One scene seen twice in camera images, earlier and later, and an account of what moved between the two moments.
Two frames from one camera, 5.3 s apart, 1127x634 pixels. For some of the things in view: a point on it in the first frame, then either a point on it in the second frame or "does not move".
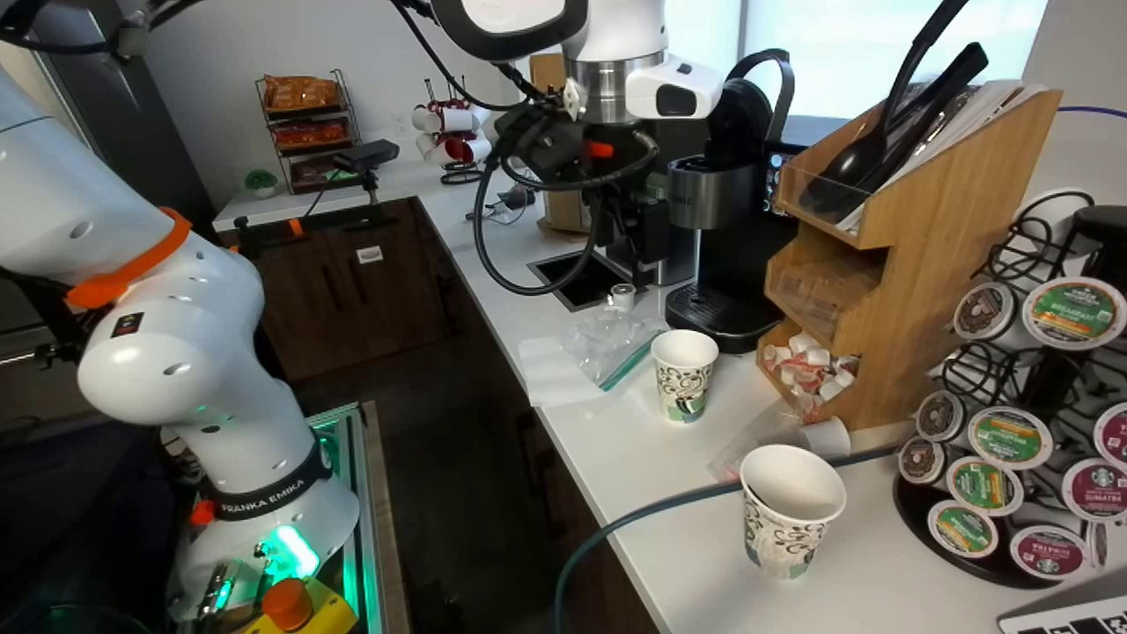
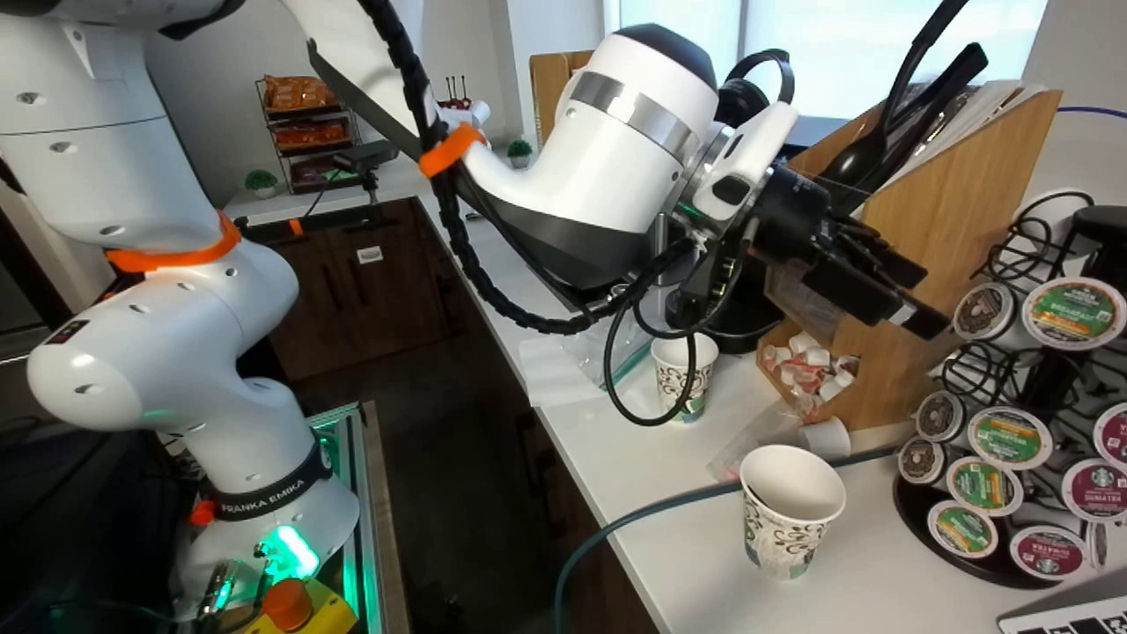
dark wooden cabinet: x=372 y=309 does not move
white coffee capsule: x=985 y=311 does not move
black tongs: x=906 y=113 does not move
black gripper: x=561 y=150 → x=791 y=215
